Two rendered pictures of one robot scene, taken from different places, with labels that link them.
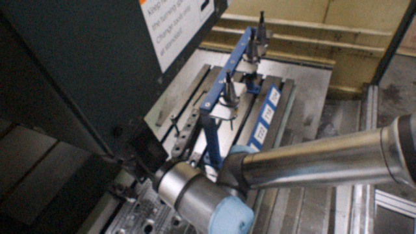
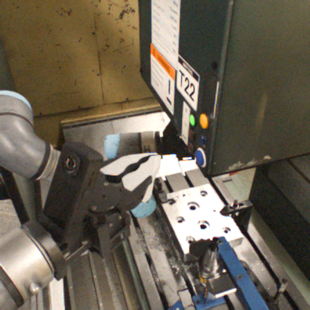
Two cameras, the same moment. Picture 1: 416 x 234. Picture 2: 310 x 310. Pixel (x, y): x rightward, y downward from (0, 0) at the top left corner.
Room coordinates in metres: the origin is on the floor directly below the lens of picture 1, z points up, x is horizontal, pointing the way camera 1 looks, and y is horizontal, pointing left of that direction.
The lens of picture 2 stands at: (0.75, -0.53, 1.97)
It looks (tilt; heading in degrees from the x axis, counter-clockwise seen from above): 39 degrees down; 131
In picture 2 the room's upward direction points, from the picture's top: straight up
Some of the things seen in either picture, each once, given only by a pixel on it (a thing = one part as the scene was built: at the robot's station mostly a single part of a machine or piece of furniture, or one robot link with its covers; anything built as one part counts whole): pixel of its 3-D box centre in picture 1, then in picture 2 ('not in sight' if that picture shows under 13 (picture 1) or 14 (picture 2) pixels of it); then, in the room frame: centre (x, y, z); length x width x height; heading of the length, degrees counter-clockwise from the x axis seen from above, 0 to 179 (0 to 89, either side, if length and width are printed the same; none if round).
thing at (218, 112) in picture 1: (223, 112); (201, 249); (0.49, -0.04, 1.21); 0.07 x 0.05 x 0.01; 59
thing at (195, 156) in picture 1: (192, 171); not in sight; (0.45, 0.09, 0.97); 0.13 x 0.03 x 0.15; 149
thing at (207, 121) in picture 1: (212, 139); (213, 276); (0.52, 0.00, 1.05); 0.10 x 0.05 x 0.30; 59
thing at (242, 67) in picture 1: (246, 67); not in sight; (0.68, -0.16, 1.21); 0.07 x 0.05 x 0.01; 59
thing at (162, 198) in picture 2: not in sight; (159, 194); (0.13, 0.22, 0.97); 0.13 x 0.03 x 0.15; 149
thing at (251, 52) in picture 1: (251, 47); not in sight; (0.73, -0.19, 1.26); 0.04 x 0.04 x 0.07
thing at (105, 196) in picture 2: not in sight; (80, 224); (0.50, -0.38, 1.63); 0.12 x 0.08 x 0.09; 89
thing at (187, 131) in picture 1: (187, 135); (259, 297); (0.65, 0.10, 0.93); 0.26 x 0.05 x 0.06; 154
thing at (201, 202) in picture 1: (215, 212); (123, 146); (0.15, 0.02, 1.35); 0.11 x 0.08 x 0.09; 44
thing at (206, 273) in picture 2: (229, 99); (210, 266); (0.54, -0.07, 1.21); 0.06 x 0.06 x 0.03
